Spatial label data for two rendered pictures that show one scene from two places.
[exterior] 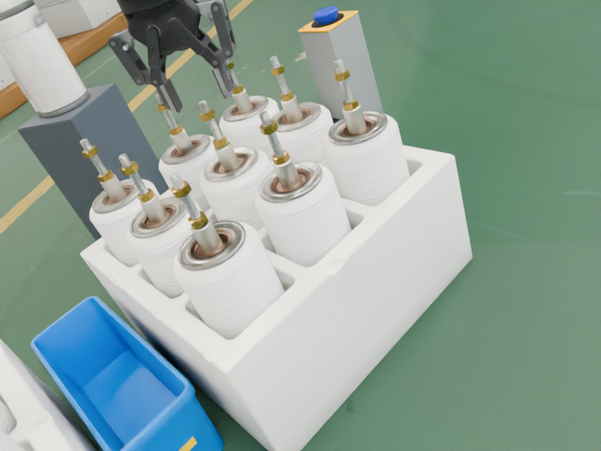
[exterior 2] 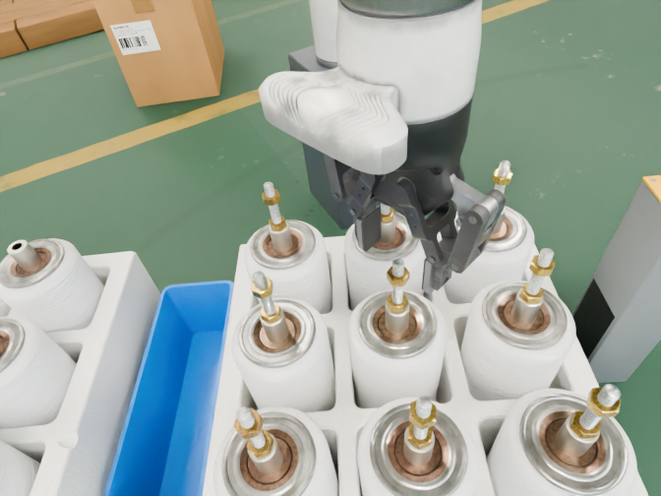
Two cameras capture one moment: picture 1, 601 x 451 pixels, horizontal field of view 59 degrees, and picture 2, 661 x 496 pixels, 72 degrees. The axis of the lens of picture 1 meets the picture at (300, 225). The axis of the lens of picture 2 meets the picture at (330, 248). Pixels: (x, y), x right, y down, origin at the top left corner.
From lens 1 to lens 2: 41 cm
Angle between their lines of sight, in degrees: 29
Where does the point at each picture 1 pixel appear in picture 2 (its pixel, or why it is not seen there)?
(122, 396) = (207, 375)
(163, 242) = (253, 375)
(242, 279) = not seen: outside the picture
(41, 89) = (322, 33)
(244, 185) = (384, 372)
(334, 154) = (508, 451)
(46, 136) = not seen: hidden behind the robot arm
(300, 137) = (503, 356)
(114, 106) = not seen: hidden behind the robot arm
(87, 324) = (217, 298)
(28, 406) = (73, 408)
